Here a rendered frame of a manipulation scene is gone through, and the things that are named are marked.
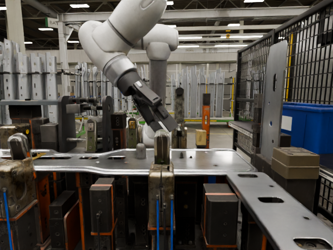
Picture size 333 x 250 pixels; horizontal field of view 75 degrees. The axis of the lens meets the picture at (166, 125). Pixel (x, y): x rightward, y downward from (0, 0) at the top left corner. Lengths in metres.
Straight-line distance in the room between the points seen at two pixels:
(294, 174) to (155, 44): 0.89
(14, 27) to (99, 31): 8.15
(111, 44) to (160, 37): 0.56
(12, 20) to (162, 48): 7.89
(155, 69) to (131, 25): 0.61
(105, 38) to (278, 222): 0.59
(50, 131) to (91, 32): 0.42
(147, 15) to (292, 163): 0.53
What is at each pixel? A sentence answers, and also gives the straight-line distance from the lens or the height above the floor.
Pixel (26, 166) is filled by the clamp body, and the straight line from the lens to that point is 0.62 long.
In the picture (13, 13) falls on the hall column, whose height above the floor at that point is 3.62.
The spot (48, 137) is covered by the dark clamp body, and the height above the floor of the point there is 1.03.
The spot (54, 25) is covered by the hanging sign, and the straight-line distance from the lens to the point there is 11.95.
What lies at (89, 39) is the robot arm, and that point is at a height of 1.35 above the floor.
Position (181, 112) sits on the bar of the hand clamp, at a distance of 0.81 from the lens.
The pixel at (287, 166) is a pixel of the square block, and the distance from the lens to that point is 0.58.
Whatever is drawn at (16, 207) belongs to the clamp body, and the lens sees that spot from 0.61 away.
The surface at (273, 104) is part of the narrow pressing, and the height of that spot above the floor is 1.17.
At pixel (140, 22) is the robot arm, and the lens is 0.66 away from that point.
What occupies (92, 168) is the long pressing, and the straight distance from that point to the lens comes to 0.63.
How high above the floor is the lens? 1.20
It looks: 9 degrees down
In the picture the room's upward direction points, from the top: straight up
